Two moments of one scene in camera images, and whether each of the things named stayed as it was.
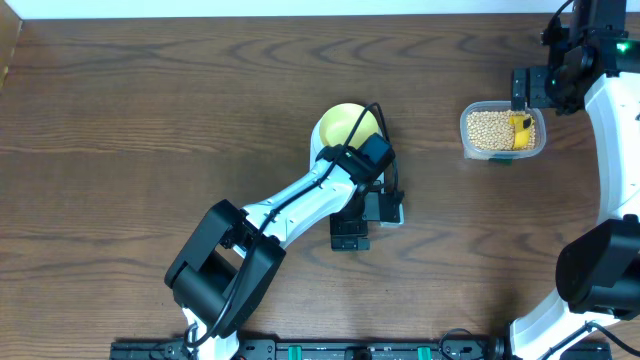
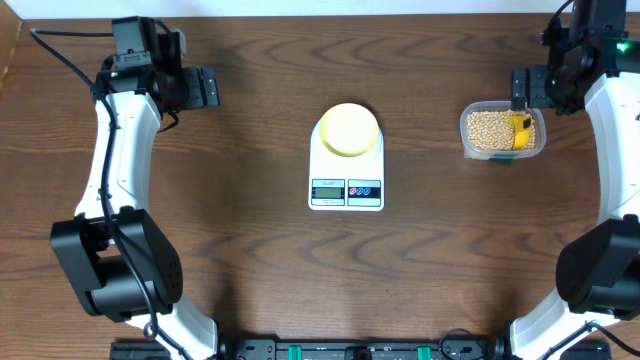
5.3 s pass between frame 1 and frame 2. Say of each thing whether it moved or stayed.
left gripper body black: moved
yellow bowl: stayed
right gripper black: stayed
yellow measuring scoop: stayed
